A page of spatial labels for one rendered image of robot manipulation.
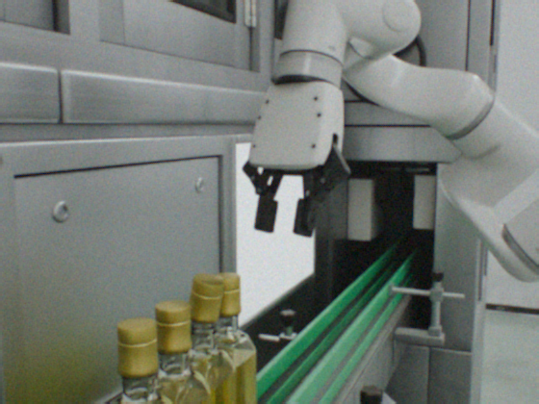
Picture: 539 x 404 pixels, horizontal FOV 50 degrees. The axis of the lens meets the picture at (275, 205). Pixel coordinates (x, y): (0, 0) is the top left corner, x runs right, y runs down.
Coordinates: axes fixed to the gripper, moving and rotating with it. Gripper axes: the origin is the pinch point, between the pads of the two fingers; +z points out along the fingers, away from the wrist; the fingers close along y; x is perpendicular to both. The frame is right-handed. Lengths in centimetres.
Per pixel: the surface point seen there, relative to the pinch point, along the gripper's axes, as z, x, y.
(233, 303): 10.5, -1.1, -4.5
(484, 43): -56, 79, -8
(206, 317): 12.1, -6.8, -2.9
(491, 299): -1, 374, -86
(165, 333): 13.7, -12.9, -2.2
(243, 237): 1.1, 23.4, -25.4
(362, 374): 22, 48, -12
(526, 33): -177, 323, -69
